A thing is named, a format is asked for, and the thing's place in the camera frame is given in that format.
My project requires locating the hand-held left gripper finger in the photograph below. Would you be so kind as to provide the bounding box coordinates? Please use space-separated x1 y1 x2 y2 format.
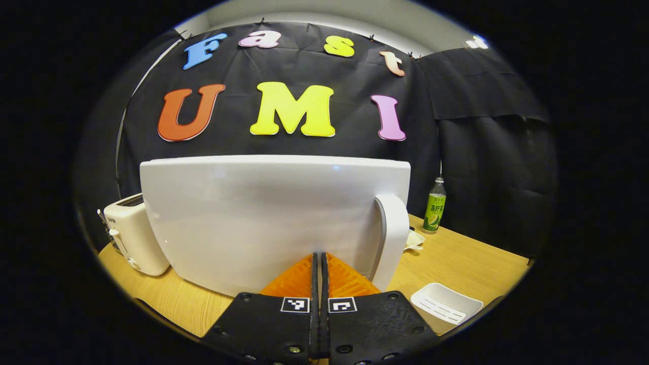
200 252 319 365
320 252 439 365

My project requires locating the white microwave oven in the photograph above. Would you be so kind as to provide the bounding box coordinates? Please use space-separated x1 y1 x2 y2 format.
139 155 411 298

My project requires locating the white rectangular plate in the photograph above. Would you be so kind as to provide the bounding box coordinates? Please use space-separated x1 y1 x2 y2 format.
410 282 484 326

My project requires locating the green drink bottle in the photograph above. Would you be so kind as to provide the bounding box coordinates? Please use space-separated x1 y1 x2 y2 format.
422 176 447 235

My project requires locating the black backdrop cloth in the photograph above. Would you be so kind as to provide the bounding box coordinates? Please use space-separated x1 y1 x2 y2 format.
74 21 558 259

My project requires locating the cream toaster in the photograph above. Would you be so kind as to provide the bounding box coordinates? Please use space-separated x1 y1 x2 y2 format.
97 193 170 277

